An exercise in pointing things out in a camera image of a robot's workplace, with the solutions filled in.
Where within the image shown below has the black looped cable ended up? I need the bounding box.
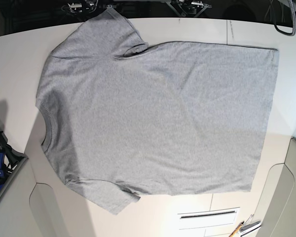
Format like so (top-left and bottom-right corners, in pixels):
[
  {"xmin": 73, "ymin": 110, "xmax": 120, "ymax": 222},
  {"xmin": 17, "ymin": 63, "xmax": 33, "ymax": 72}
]
[{"xmin": 273, "ymin": 0, "xmax": 296, "ymax": 38}]

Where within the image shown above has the grey T-shirt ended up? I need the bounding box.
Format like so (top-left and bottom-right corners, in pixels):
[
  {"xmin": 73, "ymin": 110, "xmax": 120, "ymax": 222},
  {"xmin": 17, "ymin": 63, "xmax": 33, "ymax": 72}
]
[{"xmin": 36, "ymin": 9, "xmax": 279, "ymax": 214}]

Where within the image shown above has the white cable grommet plate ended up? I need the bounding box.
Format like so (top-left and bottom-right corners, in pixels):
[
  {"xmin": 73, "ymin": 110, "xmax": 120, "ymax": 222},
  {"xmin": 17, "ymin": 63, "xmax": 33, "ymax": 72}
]
[{"xmin": 178, "ymin": 207, "xmax": 240, "ymax": 230}]

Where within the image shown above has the silver binder clip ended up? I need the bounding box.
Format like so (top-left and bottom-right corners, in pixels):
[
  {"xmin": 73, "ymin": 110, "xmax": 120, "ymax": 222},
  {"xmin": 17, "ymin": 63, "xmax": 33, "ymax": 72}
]
[{"xmin": 239, "ymin": 214, "xmax": 261, "ymax": 236}]

